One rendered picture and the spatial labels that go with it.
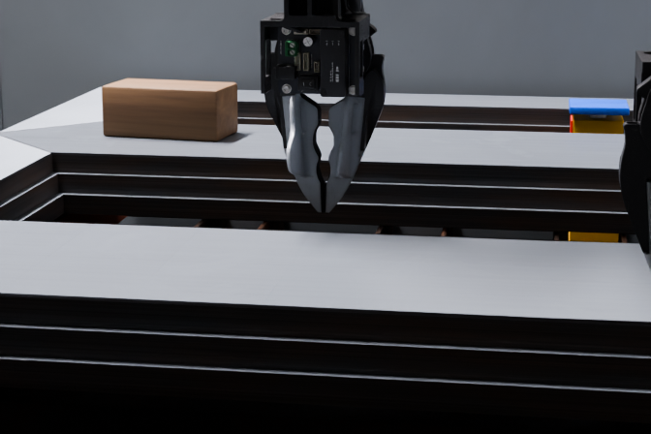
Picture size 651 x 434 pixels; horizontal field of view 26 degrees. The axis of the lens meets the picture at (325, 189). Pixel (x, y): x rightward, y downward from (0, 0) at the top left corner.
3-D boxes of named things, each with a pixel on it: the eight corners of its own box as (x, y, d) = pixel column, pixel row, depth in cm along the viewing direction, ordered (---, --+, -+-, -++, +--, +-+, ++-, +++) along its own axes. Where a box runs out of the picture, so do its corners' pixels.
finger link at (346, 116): (314, 226, 103) (313, 100, 101) (326, 207, 109) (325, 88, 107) (356, 227, 102) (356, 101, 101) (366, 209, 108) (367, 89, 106)
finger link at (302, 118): (272, 224, 103) (270, 99, 101) (287, 206, 109) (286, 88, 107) (314, 226, 103) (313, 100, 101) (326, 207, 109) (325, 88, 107)
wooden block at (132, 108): (102, 136, 137) (100, 85, 136) (127, 126, 143) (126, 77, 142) (217, 142, 134) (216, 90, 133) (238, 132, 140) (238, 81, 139)
